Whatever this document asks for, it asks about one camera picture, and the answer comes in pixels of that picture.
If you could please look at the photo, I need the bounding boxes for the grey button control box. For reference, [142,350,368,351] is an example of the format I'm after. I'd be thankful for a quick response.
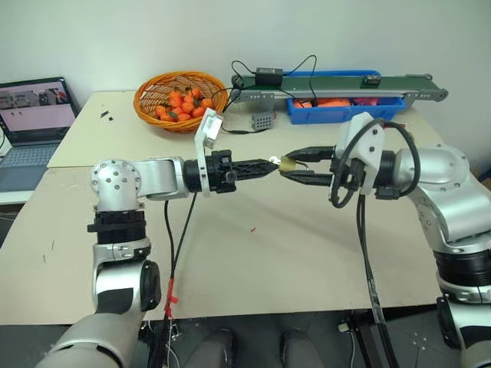
[250,113,273,130]

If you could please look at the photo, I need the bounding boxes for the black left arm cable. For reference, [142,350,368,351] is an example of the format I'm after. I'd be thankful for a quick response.
[147,191,199,368]

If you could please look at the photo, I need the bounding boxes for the dark grey rounded shape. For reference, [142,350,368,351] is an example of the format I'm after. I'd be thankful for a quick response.
[183,328,236,368]
[279,328,325,368]

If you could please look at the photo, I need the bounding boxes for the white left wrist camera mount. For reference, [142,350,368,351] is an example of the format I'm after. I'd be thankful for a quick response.
[193,108,225,199]

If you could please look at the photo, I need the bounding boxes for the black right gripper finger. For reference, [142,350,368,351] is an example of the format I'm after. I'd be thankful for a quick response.
[285,145,338,163]
[281,169,334,189]

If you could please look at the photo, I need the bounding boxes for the orange toy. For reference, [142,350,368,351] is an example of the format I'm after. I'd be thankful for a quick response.
[292,97,351,110]

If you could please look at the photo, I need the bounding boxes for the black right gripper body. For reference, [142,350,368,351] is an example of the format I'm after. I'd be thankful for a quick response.
[330,144,366,192]

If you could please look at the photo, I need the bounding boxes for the black adapter cable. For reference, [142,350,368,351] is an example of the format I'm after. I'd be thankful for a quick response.
[231,54,319,101]

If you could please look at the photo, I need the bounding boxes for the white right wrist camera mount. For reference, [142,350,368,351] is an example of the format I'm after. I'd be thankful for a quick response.
[337,112,387,196]

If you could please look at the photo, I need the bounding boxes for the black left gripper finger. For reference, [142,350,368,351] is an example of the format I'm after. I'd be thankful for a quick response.
[231,157,279,172]
[232,168,275,182]

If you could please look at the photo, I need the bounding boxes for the green conveyor belt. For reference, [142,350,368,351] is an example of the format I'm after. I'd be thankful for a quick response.
[231,72,449,105]

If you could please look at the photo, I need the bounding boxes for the black floor frame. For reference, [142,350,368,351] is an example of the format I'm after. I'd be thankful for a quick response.
[337,308,442,368]

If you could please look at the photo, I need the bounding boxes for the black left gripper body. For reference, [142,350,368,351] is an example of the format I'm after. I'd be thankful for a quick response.
[206,149,238,194]

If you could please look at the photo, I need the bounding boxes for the blue plastic bin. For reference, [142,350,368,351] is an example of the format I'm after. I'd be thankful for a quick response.
[285,69,408,126]

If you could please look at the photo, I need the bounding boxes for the black power adapter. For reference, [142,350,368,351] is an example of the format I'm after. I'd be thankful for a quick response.
[255,67,285,87]

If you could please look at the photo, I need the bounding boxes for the grey laptop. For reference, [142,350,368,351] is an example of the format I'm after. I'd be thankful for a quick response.
[0,76,82,192]

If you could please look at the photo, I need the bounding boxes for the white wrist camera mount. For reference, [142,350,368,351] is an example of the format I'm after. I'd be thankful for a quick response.
[337,112,387,196]
[193,108,225,199]

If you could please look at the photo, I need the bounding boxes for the black control box cable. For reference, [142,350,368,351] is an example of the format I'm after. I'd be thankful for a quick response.
[220,87,279,136]

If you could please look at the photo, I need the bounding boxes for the orange wicker basket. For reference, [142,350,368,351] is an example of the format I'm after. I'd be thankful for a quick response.
[133,71,229,134]

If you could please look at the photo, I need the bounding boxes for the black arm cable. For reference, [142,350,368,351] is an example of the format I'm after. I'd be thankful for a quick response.
[147,191,199,368]
[328,119,420,368]

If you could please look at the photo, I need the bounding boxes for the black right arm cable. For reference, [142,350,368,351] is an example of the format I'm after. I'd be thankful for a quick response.
[328,119,420,368]

